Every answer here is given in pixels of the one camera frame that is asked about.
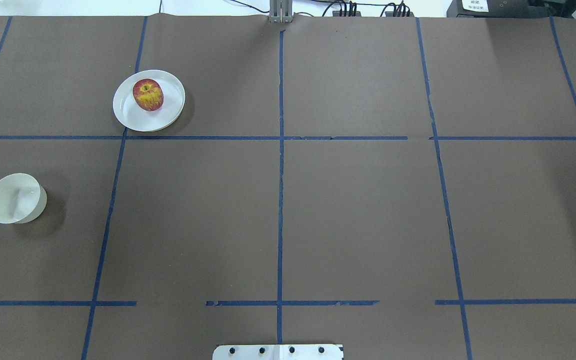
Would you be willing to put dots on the red yellow apple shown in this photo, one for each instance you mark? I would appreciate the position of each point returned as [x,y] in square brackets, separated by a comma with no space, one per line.
[148,95]

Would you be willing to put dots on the white plate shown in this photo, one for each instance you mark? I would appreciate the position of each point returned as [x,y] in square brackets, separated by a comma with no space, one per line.
[138,119]

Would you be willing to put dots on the white bowl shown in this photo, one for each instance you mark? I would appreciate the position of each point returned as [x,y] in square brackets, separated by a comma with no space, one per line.
[22,198]

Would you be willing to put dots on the far black orange adapter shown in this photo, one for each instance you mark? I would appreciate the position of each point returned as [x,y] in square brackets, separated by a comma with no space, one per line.
[347,9]

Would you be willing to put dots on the black orange adapter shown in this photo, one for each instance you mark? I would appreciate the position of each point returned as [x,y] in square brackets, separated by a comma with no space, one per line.
[396,10]
[347,9]

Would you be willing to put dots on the near black orange adapter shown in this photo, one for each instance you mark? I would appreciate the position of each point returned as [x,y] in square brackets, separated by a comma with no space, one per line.
[396,10]

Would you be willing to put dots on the black computer box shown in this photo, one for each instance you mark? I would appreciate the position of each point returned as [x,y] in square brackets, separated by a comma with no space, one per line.
[512,9]

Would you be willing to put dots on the aluminium frame post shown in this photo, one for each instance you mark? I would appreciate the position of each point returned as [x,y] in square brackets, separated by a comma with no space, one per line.
[281,11]

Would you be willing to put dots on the white camera stand pedestal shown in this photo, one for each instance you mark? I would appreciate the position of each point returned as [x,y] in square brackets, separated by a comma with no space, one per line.
[279,352]

